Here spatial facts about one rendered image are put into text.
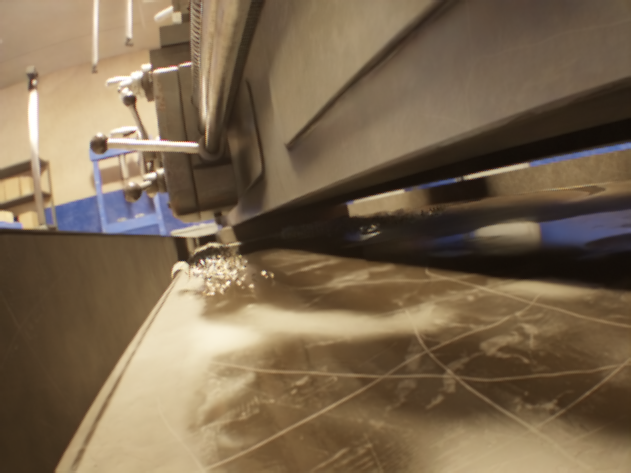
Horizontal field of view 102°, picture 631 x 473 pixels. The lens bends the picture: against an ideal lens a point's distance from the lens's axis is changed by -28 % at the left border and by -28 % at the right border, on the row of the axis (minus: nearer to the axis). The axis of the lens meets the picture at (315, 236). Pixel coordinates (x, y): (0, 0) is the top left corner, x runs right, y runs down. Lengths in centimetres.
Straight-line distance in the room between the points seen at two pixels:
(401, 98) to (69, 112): 549
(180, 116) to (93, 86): 496
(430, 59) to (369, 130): 8
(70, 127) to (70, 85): 67
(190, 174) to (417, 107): 53
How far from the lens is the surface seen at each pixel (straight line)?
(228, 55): 30
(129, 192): 60
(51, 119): 570
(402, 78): 20
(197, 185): 67
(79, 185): 526
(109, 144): 67
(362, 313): 16
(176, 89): 72
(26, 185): 520
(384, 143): 23
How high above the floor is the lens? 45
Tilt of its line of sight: 4 degrees down
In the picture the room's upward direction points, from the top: 12 degrees counter-clockwise
